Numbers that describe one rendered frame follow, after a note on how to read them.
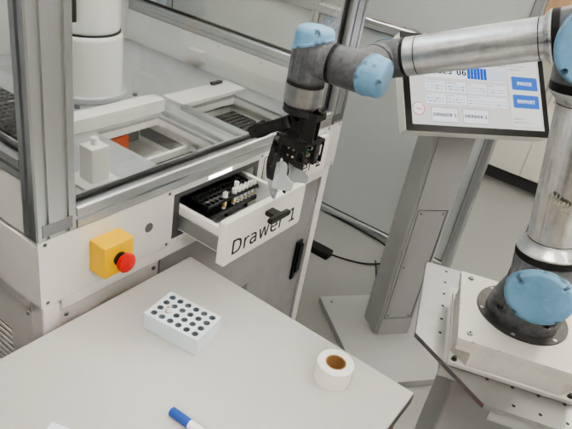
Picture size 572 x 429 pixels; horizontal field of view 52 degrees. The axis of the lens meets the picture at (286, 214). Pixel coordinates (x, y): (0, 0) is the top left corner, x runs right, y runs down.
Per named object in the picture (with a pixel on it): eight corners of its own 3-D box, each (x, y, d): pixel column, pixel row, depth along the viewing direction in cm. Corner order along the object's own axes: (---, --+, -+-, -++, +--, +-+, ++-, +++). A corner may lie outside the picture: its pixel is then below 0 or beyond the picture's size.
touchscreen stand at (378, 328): (467, 381, 225) (575, 138, 174) (359, 391, 211) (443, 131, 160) (411, 298, 265) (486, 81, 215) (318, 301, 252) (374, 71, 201)
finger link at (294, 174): (300, 202, 126) (305, 165, 121) (278, 191, 129) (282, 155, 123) (309, 196, 128) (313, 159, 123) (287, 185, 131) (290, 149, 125)
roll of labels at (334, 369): (347, 397, 106) (351, 380, 104) (310, 386, 107) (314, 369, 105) (351, 369, 112) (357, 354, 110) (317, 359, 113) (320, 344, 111)
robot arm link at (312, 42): (329, 35, 103) (287, 23, 106) (317, 94, 109) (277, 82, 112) (346, 30, 110) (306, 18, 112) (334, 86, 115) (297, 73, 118)
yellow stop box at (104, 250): (135, 267, 116) (137, 237, 112) (105, 282, 110) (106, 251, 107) (118, 255, 118) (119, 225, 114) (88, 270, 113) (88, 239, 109)
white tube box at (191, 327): (220, 331, 115) (222, 317, 114) (195, 356, 109) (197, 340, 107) (169, 306, 120) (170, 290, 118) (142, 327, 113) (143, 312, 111)
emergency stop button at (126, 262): (137, 269, 113) (138, 252, 111) (121, 277, 110) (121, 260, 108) (127, 262, 114) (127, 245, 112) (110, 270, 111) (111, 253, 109)
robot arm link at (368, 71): (404, 52, 109) (351, 37, 113) (385, 62, 100) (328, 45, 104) (394, 93, 113) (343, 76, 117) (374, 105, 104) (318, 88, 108)
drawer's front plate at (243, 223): (298, 221, 145) (306, 183, 140) (220, 268, 124) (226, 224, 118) (293, 219, 146) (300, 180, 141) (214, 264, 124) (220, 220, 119)
